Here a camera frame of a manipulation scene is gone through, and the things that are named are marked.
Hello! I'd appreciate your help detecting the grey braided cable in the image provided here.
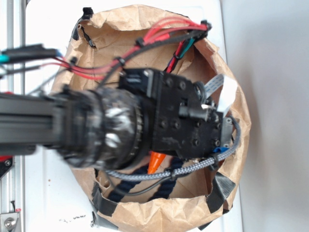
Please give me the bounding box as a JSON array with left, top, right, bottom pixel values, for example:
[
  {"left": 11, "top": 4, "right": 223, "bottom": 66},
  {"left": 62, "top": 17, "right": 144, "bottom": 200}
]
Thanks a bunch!
[{"left": 105, "top": 115, "right": 242, "bottom": 180}]

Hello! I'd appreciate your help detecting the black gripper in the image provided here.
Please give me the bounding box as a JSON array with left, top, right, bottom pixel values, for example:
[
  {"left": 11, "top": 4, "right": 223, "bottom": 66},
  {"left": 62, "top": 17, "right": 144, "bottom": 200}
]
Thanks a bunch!
[{"left": 119, "top": 69, "right": 233, "bottom": 160}]

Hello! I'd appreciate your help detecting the silver corner bracket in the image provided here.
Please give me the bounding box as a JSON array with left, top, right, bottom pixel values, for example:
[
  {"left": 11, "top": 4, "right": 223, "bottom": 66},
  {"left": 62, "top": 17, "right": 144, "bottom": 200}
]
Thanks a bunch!
[{"left": 0, "top": 212, "right": 20, "bottom": 232}]

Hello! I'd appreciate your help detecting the dark blue twisted rope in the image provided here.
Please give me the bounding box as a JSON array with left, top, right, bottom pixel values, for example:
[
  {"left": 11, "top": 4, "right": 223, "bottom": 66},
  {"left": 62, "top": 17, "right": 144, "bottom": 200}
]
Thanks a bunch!
[{"left": 107, "top": 146, "right": 229, "bottom": 203}]

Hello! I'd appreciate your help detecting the orange plastic toy carrot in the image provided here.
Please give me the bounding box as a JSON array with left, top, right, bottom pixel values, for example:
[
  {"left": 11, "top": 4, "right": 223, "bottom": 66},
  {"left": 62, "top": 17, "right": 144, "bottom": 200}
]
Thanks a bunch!
[{"left": 147, "top": 151, "right": 166, "bottom": 174}]

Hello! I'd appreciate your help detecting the aluminium frame rail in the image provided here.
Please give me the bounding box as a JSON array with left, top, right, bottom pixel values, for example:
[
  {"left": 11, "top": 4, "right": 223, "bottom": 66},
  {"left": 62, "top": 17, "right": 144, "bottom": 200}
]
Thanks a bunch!
[{"left": 0, "top": 0, "right": 27, "bottom": 232}]

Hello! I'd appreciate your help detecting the white flat ribbon cable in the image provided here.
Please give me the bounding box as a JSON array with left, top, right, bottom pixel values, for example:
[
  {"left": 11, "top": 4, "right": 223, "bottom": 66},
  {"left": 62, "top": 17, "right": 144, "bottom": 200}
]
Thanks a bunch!
[{"left": 204, "top": 73, "right": 239, "bottom": 114}]

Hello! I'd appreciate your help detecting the black bracket with bolts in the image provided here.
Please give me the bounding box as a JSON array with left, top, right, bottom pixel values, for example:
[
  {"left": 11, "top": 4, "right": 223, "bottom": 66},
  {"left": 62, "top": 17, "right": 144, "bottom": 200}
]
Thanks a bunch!
[{"left": 0, "top": 156, "right": 14, "bottom": 179}]

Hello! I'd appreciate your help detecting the red and black wire bundle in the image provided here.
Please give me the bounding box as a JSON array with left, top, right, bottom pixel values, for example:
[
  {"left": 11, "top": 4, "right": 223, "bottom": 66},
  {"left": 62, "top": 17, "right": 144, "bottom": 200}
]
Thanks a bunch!
[{"left": 0, "top": 17, "right": 213, "bottom": 82}]

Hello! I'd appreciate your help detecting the brown paper bag bin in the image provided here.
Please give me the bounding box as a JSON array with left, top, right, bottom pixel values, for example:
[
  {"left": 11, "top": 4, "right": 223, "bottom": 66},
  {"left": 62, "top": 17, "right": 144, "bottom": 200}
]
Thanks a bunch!
[{"left": 52, "top": 5, "right": 251, "bottom": 232}]

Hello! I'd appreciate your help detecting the thin black cable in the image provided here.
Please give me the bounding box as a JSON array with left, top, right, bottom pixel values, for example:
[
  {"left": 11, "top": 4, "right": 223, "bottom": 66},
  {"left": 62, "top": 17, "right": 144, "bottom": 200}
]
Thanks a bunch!
[{"left": 106, "top": 175, "right": 174, "bottom": 196}]

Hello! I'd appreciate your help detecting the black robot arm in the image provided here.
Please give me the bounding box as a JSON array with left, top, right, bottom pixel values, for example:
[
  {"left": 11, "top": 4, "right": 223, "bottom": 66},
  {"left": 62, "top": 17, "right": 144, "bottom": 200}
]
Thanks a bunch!
[{"left": 0, "top": 69, "right": 233, "bottom": 170}]

